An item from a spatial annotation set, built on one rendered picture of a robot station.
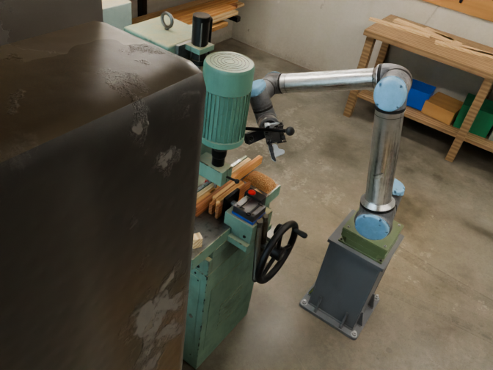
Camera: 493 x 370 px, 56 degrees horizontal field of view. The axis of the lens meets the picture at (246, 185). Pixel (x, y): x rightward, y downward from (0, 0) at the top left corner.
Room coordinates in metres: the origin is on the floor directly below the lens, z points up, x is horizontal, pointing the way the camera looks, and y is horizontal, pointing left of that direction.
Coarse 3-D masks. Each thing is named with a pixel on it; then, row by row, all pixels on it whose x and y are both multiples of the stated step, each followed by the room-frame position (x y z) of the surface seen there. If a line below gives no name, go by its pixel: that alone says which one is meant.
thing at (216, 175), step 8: (200, 160) 1.48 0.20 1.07; (208, 160) 1.49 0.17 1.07; (200, 168) 1.47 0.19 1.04; (208, 168) 1.45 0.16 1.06; (216, 168) 1.45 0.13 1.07; (224, 168) 1.45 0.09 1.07; (232, 168) 1.48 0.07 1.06; (208, 176) 1.45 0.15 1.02; (216, 176) 1.43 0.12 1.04; (224, 176) 1.44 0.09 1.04; (216, 184) 1.43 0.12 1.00
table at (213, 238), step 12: (240, 180) 1.61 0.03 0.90; (264, 192) 1.56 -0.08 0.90; (276, 192) 1.60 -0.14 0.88; (204, 216) 1.35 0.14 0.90; (204, 228) 1.28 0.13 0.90; (216, 228) 1.29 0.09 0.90; (228, 228) 1.30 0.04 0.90; (204, 240) 1.22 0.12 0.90; (216, 240) 1.23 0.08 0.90; (228, 240) 1.29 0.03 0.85; (240, 240) 1.28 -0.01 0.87; (192, 252) 1.15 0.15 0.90; (204, 252) 1.17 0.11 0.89; (192, 264) 1.11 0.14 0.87
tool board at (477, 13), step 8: (424, 0) 4.47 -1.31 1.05; (432, 0) 4.44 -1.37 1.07; (440, 0) 4.41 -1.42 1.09; (448, 0) 4.38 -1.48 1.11; (456, 0) 4.34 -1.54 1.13; (464, 0) 4.31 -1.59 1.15; (472, 0) 4.28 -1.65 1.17; (480, 0) 4.26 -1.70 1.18; (488, 0) 4.23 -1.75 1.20; (456, 8) 4.33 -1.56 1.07; (464, 8) 4.30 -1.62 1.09; (472, 8) 4.27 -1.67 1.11; (480, 8) 4.24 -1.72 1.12; (488, 8) 4.21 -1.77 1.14; (480, 16) 4.23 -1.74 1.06; (488, 16) 4.20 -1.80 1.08
